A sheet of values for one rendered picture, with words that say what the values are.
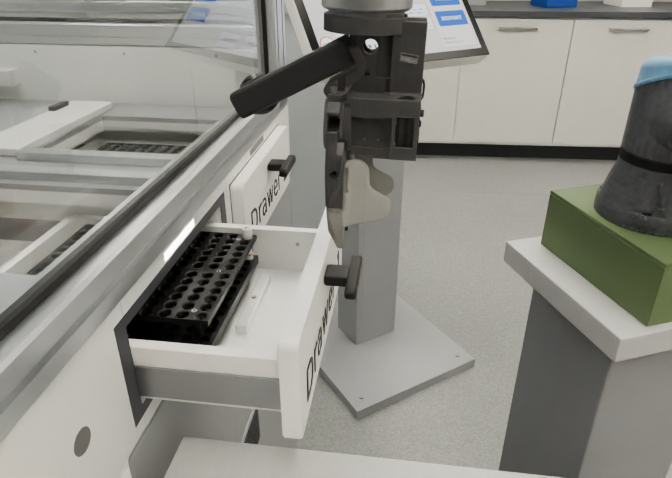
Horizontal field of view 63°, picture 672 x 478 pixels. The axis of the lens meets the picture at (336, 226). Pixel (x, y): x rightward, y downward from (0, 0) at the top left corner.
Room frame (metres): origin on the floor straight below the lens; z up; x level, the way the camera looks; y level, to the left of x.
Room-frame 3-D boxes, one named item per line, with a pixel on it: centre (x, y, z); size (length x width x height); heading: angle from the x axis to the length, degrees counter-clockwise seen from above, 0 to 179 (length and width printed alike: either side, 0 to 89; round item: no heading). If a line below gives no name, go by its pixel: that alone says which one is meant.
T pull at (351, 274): (0.49, -0.01, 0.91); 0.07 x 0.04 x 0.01; 172
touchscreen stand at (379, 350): (1.49, -0.13, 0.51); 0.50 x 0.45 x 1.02; 30
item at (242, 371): (0.52, 0.23, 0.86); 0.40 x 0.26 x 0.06; 82
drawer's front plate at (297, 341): (0.49, 0.02, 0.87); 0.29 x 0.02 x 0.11; 172
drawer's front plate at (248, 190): (0.82, 0.11, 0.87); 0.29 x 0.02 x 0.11; 172
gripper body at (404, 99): (0.49, -0.03, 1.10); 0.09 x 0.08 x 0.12; 83
